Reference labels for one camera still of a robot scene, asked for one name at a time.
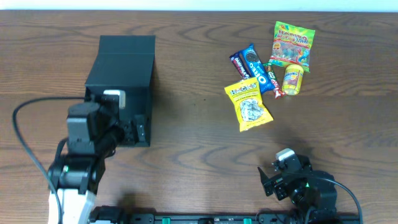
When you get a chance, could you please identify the black gift box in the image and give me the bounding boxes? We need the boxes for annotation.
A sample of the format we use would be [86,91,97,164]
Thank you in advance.
[85,35,155,147]

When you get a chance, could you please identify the blue Oreo cookie pack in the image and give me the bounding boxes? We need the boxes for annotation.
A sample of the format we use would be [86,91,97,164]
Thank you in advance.
[241,44,274,93]

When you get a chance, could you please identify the Haribo gummy candy bag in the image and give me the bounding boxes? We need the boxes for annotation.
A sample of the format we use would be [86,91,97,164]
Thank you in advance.
[269,21,315,72]

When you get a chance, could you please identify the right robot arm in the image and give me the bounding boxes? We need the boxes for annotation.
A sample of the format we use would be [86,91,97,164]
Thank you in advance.
[258,153,339,223]

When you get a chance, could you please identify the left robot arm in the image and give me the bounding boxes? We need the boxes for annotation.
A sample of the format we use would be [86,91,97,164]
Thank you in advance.
[48,95,152,223]

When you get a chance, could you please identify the red KitKat bar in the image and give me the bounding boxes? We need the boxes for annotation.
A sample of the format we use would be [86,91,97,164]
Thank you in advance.
[263,62,285,99]

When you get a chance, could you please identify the yellow Hacks candy bag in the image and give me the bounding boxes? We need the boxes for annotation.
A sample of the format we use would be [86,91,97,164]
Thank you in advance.
[224,78,274,132]

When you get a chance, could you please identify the yellow Mentos bottle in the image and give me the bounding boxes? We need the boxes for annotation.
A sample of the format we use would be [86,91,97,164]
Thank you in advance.
[282,64,304,95]

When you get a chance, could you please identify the purple Dairy Milk bar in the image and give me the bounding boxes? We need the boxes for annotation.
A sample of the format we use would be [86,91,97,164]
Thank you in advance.
[229,52,250,80]

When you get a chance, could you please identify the left black cable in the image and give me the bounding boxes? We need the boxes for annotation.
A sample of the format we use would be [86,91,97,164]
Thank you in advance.
[12,96,91,224]

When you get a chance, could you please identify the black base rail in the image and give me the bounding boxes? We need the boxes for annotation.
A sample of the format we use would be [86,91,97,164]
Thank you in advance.
[88,205,363,224]

